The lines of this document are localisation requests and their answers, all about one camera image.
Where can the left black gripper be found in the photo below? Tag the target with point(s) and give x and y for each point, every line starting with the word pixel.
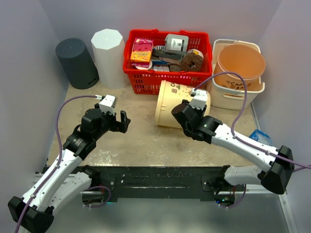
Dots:
pixel 116 123

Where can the orange translucent bucket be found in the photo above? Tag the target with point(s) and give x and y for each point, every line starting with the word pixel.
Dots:
pixel 171 95

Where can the white octagonal bin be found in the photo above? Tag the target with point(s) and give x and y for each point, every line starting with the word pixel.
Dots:
pixel 108 47

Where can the dark blue bucket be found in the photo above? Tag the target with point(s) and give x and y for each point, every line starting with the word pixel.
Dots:
pixel 77 63

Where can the orange printed bucket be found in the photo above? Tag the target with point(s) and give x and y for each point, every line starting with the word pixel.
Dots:
pixel 243 60

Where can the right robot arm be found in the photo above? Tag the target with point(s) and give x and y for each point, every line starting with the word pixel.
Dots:
pixel 272 167

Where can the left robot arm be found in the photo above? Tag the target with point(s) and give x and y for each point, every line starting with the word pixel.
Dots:
pixel 35 210

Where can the red plastic shopping basket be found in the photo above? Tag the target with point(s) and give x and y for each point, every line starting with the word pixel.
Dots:
pixel 149 81

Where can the pink yellow snack box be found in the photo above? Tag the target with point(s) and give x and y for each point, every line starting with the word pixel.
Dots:
pixel 141 50

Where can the dark flat box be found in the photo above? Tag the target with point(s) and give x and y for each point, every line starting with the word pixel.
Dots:
pixel 168 57

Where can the grey white device box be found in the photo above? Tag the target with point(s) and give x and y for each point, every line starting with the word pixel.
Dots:
pixel 175 43

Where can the white perforated storage basket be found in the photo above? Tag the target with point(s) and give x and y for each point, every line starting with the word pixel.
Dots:
pixel 225 97

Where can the blue plastic bag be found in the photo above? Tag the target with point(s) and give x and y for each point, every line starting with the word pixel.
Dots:
pixel 261 137

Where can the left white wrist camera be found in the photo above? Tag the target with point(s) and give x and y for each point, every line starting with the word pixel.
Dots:
pixel 107 103

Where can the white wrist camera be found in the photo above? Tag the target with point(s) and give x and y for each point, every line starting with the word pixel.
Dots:
pixel 200 100
pixel 107 103

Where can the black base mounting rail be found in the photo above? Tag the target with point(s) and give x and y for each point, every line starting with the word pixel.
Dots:
pixel 147 182

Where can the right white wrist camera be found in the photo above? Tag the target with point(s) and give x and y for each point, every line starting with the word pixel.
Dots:
pixel 200 100

